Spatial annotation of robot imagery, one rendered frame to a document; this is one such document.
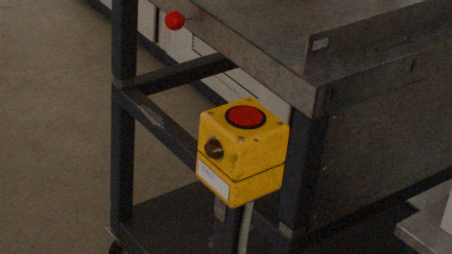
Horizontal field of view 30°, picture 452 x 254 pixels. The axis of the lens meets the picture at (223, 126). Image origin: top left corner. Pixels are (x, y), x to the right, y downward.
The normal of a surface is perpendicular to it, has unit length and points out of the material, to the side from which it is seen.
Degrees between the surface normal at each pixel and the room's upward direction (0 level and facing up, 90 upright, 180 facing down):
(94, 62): 0
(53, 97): 0
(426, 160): 90
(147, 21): 90
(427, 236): 0
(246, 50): 90
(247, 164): 89
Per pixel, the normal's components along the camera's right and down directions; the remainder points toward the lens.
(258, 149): 0.60, 0.49
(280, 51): 0.08, -0.83
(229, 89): -0.80, 0.29
